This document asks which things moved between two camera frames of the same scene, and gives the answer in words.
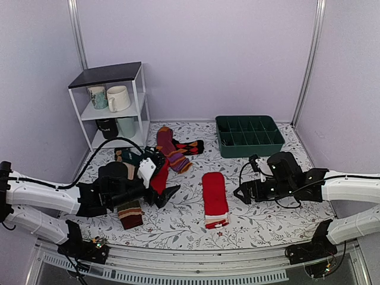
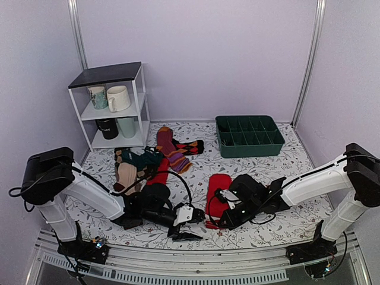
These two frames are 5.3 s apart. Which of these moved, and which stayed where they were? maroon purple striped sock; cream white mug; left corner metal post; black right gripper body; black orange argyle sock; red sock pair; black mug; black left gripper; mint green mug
Moved: black left gripper; black right gripper body; red sock pair
Stayed: left corner metal post; black orange argyle sock; cream white mug; black mug; mint green mug; maroon purple striped sock
